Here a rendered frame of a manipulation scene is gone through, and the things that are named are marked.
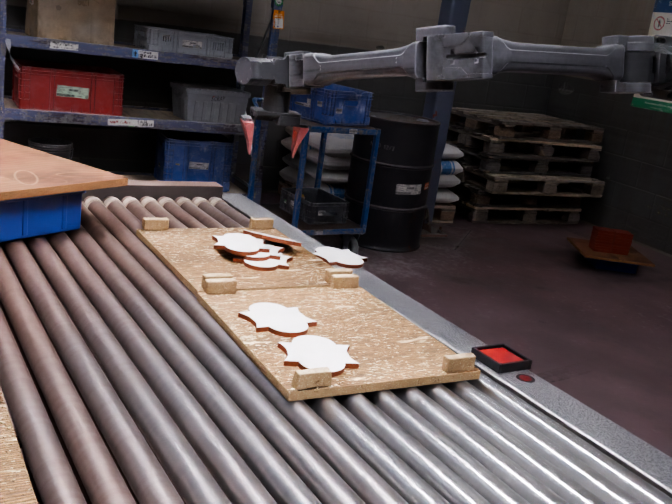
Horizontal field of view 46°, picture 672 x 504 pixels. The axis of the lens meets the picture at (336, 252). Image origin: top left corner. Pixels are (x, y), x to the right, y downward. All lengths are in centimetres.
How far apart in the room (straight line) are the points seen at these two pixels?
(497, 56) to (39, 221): 102
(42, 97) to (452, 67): 434
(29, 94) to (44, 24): 45
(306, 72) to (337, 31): 514
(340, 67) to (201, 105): 421
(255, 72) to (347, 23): 517
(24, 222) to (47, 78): 374
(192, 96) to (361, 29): 181
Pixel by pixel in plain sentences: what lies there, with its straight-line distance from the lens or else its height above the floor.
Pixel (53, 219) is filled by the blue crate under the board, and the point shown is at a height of 96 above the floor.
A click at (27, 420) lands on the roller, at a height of 92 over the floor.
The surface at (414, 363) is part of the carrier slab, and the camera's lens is 132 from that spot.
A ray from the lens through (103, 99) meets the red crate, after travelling 556.
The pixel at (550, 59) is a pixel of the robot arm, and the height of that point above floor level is 144.
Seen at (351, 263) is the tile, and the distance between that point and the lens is 183.
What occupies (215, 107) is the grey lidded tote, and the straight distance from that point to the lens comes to 579.
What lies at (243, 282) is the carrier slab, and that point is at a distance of 158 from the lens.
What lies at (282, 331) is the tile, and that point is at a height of 94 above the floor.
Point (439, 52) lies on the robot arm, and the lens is 139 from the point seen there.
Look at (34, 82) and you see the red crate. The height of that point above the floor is 82.
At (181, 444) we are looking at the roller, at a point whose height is 92.
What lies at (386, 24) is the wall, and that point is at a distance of 698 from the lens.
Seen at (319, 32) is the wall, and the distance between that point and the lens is 671.
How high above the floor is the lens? 145
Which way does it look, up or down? 16 degrees down
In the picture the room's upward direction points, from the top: 8 degrees clockwise
